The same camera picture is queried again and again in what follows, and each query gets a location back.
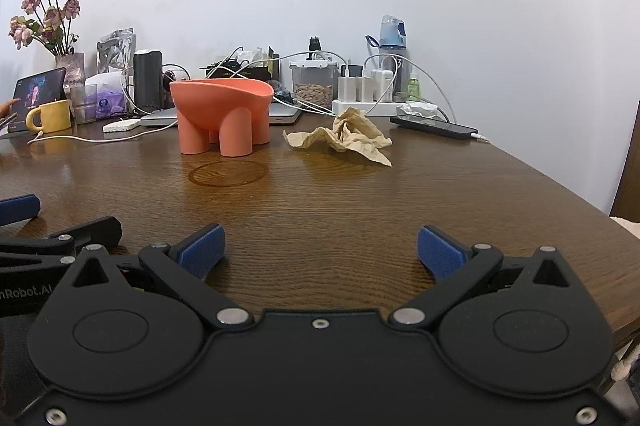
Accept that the orange footed bowl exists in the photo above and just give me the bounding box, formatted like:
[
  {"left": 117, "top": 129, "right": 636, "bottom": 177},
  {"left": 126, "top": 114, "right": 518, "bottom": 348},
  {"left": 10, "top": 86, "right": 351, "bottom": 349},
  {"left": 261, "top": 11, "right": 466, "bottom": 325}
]
[{"left": 169, "top": 77, "right": 275, "bottom": 158}]

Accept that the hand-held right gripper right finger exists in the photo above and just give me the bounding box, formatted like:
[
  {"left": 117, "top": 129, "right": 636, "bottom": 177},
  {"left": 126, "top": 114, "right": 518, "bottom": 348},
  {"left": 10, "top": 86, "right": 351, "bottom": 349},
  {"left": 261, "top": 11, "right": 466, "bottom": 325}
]
[{"left": 391, "top": 225, "right": 574, "bottom": 331}]

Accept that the glass vase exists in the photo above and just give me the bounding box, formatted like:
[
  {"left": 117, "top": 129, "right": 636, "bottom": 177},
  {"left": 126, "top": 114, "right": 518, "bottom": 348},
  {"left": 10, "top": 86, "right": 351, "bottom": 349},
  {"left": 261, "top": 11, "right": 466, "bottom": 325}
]
[{"left": 55, "top": 52, "right": 86, "bottom": 88}]

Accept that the clear blue-lidded water bottle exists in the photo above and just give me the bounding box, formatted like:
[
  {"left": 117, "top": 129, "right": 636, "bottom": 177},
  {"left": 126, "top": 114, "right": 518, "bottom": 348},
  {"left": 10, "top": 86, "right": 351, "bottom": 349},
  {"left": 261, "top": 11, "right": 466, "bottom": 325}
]
[{"left": 365, "top": 15, "right": 410, "bottom": 103}]

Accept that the small green bottle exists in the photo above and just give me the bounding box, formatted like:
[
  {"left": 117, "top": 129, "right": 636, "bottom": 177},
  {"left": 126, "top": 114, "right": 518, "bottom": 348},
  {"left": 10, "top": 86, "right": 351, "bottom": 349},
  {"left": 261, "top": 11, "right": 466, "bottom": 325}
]
[{"left": 406, "top": 67, "right": 422, "bottom": 103}]

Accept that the silver foil bag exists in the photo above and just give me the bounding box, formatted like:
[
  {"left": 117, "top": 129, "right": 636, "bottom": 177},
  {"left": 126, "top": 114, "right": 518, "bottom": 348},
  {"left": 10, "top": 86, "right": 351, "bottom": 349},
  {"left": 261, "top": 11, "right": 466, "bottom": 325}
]
[{"left": 96, "top": 27, "right": 137, "bottom": 75}]

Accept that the crumpled white tissue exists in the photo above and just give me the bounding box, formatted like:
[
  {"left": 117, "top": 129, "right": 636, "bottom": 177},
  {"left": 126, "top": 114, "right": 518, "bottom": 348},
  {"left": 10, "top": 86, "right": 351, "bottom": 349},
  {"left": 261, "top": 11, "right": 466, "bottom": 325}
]
[{"left": 397, "top": 102, "right": 438, "bottom": 117}]

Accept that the tablet with stand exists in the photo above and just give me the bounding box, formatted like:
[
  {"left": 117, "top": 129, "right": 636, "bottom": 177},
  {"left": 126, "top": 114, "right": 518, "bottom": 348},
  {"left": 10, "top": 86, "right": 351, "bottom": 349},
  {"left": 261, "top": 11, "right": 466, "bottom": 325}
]
[{"left": 0, "top": 67, "right": 67, "bottom": 134}]

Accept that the long white cable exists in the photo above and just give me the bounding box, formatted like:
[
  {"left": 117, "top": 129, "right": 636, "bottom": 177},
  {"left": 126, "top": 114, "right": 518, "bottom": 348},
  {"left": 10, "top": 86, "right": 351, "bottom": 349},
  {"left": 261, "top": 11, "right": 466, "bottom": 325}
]
[{"left": 27, "top": 121, "right": 178, "bottom": 147}]

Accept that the white seat cushion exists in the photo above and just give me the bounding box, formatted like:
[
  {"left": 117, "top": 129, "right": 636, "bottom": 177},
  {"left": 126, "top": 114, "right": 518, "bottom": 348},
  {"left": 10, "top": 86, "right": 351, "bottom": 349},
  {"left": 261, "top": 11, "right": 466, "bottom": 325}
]
[{"left": 609, "top": 216, "right": 640, "bottom": 240}]

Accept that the purple tissue pack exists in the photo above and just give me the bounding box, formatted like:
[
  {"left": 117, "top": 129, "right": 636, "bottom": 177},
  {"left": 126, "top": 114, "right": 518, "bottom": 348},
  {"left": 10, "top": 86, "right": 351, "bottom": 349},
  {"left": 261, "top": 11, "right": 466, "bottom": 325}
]
[{"left": 82, "top": 73, "right": 129, "bottom": 123}]

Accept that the black speaker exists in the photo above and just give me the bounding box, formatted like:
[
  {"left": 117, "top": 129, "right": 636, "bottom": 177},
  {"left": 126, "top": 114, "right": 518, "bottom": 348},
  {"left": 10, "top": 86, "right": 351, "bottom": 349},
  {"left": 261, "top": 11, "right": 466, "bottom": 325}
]
[{"left": 132, "top": 49, "right": 165, "bottom": 113}]

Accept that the brown wooden furniture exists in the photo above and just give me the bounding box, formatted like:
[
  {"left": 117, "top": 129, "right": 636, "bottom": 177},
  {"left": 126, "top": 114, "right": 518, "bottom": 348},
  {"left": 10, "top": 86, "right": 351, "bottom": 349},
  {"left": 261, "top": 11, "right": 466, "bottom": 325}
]
[{"left": 609, "top": 146, "right": 640, "bottom": 219}]

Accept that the silver laptop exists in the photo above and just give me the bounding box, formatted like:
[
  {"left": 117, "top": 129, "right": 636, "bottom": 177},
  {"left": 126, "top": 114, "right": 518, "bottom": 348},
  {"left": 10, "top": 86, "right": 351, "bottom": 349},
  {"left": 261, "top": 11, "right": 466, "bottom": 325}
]
[{"left": 140, "top": 103, "right": 303, "bottom": 128}]

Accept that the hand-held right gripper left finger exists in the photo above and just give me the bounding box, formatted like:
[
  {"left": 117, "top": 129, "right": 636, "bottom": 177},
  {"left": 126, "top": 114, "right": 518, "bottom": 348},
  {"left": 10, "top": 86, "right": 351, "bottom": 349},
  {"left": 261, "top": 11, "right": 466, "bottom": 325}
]
[{"left": 62, "top": 223, "right": 253, "bottom": 331}]

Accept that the white foam block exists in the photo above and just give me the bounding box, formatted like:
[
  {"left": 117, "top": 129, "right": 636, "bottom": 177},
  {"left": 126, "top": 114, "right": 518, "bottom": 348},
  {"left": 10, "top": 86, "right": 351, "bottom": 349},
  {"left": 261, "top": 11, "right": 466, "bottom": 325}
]
[{"left": 102, "top": 118, "right": 142, "bottom": 134}]

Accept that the clear nut container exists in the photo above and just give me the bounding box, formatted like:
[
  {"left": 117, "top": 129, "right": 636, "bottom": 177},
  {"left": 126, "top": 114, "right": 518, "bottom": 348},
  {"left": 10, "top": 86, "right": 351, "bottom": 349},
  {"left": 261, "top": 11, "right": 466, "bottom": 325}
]
[{"left": 289, "top": 58, "right": 338, "bottom": 109}]

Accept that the yellow mug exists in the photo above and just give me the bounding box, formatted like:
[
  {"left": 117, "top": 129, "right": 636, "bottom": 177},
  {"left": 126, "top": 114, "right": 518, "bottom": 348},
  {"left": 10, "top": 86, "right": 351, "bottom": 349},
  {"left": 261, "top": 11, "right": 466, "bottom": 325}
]
[{"left": 26, "top": 99, "right": 73, "bottom": 134}]

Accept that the grey charging cable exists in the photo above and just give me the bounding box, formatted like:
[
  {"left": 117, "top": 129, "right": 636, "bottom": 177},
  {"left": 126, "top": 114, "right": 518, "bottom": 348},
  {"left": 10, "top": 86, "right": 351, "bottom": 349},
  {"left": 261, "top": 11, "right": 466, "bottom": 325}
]
[{"left": 365, "top": 53, "right": 457, "bottom": 123}]

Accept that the white power strip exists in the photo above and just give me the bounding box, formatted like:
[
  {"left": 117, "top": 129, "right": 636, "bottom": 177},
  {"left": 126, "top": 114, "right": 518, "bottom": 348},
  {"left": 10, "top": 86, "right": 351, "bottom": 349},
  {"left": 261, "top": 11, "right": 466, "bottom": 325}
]
[{"left": 332, "top": 98, "right": 451, "bottom": 120}]

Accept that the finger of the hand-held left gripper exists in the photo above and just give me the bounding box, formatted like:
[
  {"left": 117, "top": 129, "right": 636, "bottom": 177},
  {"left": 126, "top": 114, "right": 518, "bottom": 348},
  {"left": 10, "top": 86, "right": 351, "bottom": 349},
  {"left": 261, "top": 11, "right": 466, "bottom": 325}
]
[
  {"left": 0, "top": 216, "right": 124, "bottom": 279},
  {"left": 0, "top": 194, "right": 41, "bottom": 227}
]

